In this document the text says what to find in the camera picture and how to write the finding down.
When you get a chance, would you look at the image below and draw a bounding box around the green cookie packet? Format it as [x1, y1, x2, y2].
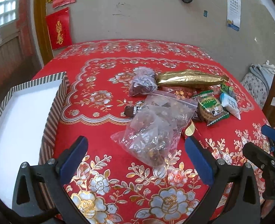
[198, 96, 229, 126]

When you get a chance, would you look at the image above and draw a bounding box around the clear zip bag of nuts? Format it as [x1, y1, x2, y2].
[111, 91, 198, 167]

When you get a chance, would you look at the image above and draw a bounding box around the brown wooden chair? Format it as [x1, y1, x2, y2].
[261, 74, 275, 127]

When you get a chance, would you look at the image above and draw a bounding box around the striped white storage box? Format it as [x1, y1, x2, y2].
[0, 72, 70, 208]

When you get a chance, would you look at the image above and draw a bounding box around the white blue snack packet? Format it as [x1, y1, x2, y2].
[220, 93, 241, 120]

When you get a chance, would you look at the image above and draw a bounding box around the floral grey bedding pile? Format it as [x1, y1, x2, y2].
[241, 60, 275, 109]

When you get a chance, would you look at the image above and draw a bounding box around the dark green cracker packet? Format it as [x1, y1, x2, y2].
[190, 83, 237, 101]

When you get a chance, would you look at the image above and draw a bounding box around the red gold chocolate wrapper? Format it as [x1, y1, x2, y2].
[182, 120, 205, 145]

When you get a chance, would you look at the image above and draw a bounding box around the dark red snack packet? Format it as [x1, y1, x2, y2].
[161, 86, 197, 99]

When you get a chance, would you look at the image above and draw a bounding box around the gold foil snack bag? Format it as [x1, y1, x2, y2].
[156, 69, 229, 88]

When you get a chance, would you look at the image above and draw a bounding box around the brown Nescafe coffee stick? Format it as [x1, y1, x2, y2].
[124, 106, 142, 118]

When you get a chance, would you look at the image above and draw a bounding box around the red floral tablecloth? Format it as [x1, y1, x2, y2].
[37, 40, 270, 223]

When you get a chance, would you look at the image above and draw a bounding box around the clear bag of red dates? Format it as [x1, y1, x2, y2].
[128, 67, 158, 97]

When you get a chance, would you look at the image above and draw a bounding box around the red gold wall poster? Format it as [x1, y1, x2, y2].
[45, 7, 73, 50]

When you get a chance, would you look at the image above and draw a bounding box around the brown wooden door frame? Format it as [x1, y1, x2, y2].
[34, 0, 53, 66]

